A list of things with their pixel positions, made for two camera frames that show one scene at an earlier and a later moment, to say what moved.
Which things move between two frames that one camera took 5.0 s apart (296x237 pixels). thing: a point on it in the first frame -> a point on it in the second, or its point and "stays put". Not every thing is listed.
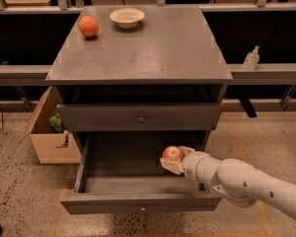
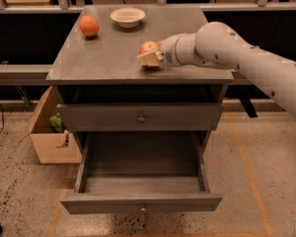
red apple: (173, 152) -> (148, 46)
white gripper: (191, 165) -> (168, 51)
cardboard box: (51, 145) stays put
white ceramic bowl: (127, 18) stays put
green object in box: (56, 121) stays put
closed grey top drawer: (139, 117) stays put
